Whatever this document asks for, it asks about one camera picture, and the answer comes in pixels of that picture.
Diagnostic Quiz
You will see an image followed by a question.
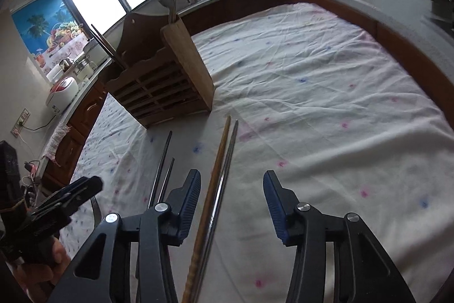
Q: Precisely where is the white red rice cooker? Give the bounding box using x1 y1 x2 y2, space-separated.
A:
46 76 79 114

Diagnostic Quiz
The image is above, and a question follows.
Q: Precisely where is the tropical fruit wall poster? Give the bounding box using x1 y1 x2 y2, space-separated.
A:
12 0 88 75

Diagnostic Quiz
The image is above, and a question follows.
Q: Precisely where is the metal fork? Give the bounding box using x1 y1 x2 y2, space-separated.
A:
90 196 102 228

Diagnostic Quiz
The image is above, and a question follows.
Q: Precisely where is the dark wooden chopstick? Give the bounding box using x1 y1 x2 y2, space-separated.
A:
91 24 128 70

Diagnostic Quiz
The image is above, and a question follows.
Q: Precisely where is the white dotted tablecloth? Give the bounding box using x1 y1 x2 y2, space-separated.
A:
74 4 453 302

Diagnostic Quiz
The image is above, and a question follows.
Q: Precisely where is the wooden utensil holder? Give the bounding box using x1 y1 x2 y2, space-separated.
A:
99 13 215 128

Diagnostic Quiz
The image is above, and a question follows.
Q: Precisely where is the person left hand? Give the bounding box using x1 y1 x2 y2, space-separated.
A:
12 238 71 302

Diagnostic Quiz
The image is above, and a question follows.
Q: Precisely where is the wall power socket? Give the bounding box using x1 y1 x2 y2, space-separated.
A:
11 108 30 138

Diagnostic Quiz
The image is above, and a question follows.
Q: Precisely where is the small white blender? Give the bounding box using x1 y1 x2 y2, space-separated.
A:
74 55 98 84

